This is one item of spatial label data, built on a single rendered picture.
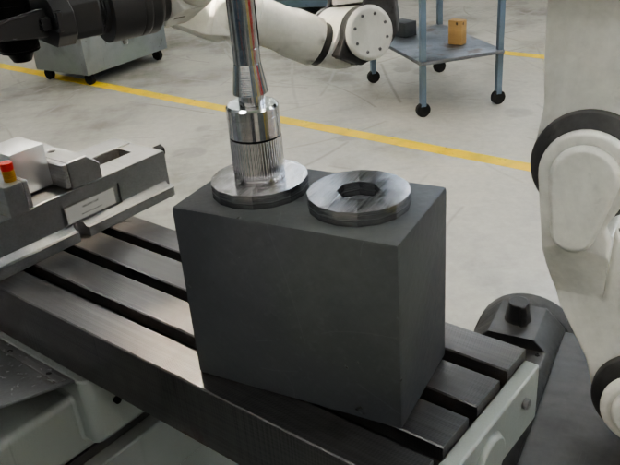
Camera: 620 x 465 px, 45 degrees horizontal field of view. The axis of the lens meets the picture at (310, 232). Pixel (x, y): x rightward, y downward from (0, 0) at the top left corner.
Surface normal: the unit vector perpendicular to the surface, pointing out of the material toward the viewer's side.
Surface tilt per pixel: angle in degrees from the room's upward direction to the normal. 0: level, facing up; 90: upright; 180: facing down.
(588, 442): 0
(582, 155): 90
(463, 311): 0
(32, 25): 90
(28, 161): 90
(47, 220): 90
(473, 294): 0
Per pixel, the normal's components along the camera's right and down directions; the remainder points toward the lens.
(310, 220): -0.07, -0.88
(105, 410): 0.78, 0.23
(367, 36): 0.44, 0.23
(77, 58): -0.55, 0.42
